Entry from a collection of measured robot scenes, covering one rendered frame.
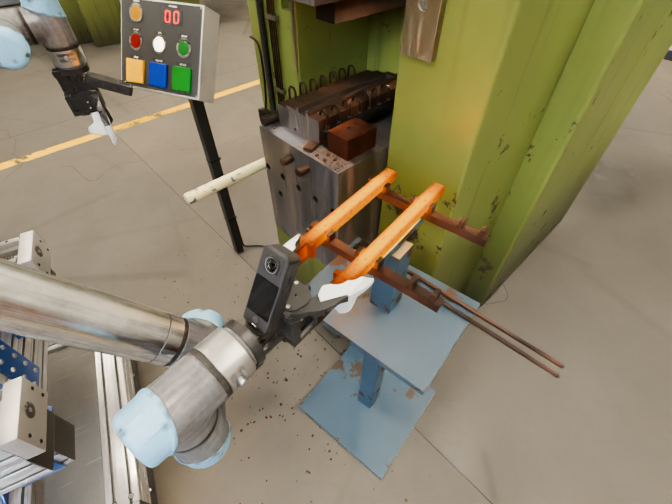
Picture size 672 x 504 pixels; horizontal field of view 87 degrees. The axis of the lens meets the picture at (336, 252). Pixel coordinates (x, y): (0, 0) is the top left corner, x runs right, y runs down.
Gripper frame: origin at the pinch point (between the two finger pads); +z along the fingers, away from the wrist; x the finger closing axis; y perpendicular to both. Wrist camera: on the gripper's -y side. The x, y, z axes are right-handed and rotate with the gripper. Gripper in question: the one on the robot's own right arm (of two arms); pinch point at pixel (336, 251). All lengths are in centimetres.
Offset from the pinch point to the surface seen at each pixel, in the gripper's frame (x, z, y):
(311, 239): -11.2, 6.3, 8.8
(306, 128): -47, 43, 11
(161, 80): -101, 30, 7
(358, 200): -11.3, 22.1, 8.5
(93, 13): -514, 174, 70
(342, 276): -0.2, 2.3, 8.3
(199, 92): -87, 35, 9
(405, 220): 0.4, 23.0, 8.4
